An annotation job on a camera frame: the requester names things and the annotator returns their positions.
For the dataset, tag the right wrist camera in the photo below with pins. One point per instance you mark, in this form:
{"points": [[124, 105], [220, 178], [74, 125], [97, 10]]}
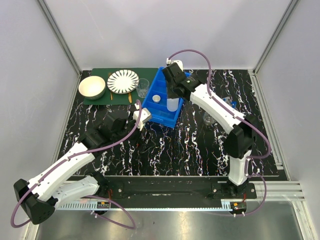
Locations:
{"points": [[178, 62]]}

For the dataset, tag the blue compartment bin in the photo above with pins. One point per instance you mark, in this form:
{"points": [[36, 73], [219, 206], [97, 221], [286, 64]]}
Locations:
{"points": [[159, 111]]}

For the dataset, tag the striped white plate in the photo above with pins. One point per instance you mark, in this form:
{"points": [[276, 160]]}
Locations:
{"points": [[122, 81]]}

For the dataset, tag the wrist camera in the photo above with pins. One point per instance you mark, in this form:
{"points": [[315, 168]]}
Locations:
{"points": [[178, 62], [141, 115]]}

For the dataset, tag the clear drinking glass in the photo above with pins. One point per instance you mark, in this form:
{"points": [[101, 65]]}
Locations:
{"points": [[142, 87]]}

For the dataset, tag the green placemat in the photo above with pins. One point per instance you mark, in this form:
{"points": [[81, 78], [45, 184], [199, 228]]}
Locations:
{"points": [[119, 99]]}

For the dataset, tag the gold knife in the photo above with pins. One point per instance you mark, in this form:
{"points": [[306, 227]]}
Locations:
{"points": [[130, 97]]}

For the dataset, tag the gold fork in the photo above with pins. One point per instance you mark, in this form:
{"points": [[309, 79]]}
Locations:
{"points": [[111, 94]]}

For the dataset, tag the squeeze bottle red cap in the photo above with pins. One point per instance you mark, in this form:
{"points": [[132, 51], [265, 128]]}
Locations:
{"points": [[172, 104]]}

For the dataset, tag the small white crucible cup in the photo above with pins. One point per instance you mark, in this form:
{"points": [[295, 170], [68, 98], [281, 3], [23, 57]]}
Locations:
{"points": [[156, 98]]}

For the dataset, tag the small glass beaker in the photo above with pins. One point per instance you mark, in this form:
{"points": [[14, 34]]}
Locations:
{"points": [[209, 120]]}

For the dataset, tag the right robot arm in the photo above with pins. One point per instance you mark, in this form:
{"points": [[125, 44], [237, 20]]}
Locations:
{"points": [[240, 137]]}

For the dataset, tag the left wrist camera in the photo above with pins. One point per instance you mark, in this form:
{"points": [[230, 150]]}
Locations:
{"points": [[141, 115]]}

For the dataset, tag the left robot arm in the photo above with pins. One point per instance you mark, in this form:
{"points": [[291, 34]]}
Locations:
{"points": [[40, 196]]}

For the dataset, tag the clear tube rack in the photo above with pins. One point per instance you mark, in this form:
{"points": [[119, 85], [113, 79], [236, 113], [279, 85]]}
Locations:
{"points": [[230, 102]]}

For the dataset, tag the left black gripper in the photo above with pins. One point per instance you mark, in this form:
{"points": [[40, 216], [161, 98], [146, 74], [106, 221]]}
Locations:
{"points": [[136, 130]]}

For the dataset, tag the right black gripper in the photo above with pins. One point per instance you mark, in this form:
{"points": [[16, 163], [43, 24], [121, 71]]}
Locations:
{"points": [[169, 94]]}

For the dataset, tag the white ceramic bowl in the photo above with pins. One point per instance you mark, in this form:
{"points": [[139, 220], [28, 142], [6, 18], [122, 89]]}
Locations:
{"points": [[92, 87]]}

